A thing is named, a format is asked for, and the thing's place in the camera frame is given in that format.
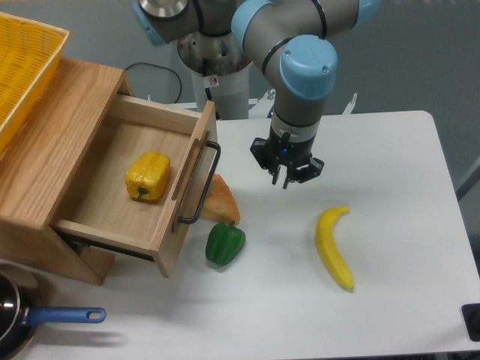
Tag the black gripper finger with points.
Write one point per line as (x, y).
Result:
(304, 173)
(265, 156)

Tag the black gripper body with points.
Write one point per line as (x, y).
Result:
(292, 144)

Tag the wooden top drawer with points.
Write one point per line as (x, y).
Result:
(97, 210)

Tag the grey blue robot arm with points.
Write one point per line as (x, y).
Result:
(287, 41)

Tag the wooden drawer cabinet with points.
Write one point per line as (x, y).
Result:
(38, 166)

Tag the toy pastry bread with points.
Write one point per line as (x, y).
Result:
(220, 205)

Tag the yellow banana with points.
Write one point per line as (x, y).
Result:
(328, 250)

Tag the green bell pepper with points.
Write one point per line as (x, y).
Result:
(225, 242)

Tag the yellow bell pepper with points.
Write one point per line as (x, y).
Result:
(146, 179)

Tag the black corner object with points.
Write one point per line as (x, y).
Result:
(471, 313)

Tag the yellow plastic basket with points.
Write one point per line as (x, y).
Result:
(30, 54)

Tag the white metal base frame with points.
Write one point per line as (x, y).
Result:
(262, 108)

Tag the black pan blue handle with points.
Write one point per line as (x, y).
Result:
(22, 312)

